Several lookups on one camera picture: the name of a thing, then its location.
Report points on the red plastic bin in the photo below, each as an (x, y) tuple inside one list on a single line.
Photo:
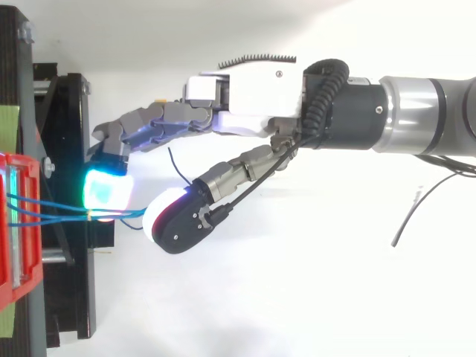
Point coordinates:
[(31, 178)]

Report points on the black stand with green tape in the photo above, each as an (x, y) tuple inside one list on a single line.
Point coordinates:
[(74, 111)]

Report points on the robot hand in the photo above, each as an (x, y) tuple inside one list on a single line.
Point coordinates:
[(260, 96)]

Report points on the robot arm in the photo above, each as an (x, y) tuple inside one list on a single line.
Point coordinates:
[(409, 111)]

